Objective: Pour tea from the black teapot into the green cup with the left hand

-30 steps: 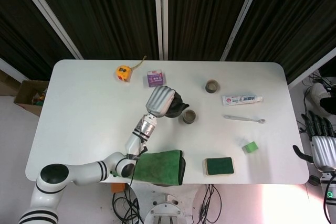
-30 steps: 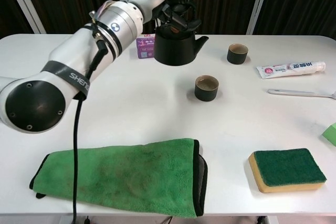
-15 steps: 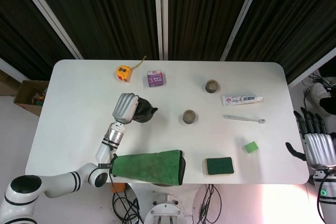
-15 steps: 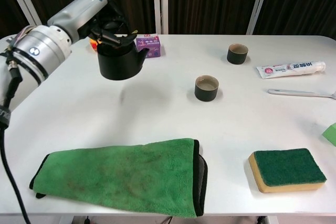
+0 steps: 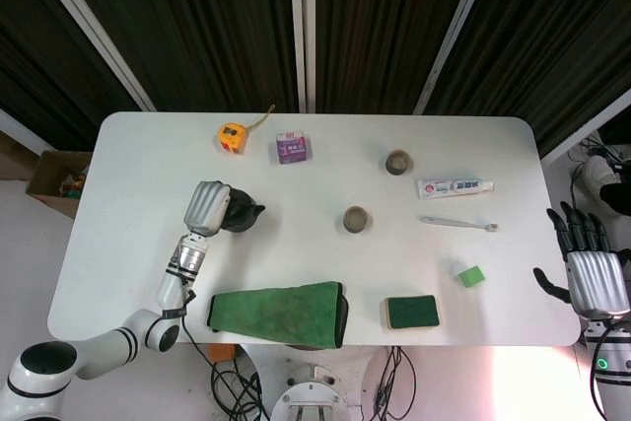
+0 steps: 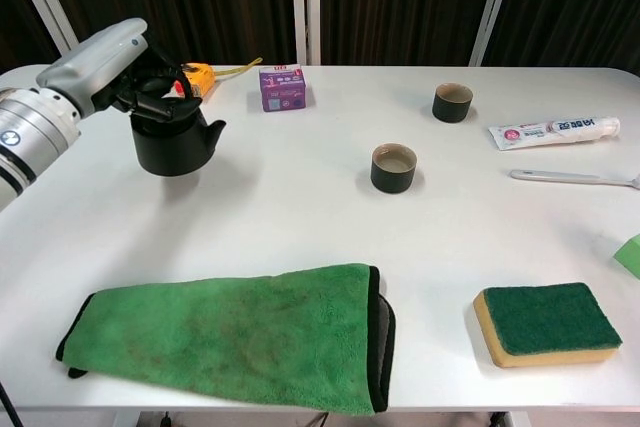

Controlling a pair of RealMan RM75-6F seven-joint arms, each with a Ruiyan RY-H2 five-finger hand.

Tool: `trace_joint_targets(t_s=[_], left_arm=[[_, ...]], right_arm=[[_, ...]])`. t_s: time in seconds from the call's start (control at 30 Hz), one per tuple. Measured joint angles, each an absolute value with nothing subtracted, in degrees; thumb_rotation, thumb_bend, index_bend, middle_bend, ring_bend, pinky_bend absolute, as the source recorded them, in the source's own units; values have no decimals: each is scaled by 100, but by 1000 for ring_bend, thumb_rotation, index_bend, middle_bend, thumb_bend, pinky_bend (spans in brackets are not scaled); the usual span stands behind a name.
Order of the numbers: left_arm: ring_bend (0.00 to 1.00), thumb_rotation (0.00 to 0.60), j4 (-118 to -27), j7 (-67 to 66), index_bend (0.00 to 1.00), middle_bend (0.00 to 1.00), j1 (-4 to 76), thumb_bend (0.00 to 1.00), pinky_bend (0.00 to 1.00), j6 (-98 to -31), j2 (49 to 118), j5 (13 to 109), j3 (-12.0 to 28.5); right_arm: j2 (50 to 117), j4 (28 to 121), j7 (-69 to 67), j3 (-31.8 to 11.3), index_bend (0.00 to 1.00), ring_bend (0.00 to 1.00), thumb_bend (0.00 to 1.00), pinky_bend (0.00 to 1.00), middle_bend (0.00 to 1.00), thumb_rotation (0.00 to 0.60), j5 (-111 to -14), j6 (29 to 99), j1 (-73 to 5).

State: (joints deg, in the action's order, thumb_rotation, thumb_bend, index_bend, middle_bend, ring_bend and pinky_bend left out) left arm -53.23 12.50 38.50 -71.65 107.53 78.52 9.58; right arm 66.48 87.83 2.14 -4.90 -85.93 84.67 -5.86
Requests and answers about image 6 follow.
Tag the green yellow sponge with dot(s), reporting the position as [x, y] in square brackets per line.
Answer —
[550, 319]

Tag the green towel black trim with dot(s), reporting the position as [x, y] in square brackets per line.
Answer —
[225, 337]

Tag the light green block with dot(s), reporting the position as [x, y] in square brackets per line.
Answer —
[631, 254]

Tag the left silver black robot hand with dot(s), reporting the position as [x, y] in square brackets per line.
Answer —
[95, 64]

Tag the white frame post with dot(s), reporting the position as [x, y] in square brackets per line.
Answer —
[306, 2]
[492, 2]
[45, 2]

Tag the white toothpaste tube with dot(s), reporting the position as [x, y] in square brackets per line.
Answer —
[550, 131]

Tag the black teapot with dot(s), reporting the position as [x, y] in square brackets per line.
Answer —
[170, 152]

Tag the purple carton box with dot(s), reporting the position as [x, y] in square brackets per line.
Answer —
[285, 89]

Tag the dark green cup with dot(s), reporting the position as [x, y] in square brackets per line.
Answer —
[452, 108]
[393, 174]

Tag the yellow tape measure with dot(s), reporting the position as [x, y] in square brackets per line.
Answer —
[202, 81]

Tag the white toothbrush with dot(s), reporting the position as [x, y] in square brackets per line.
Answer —
[560, 176]

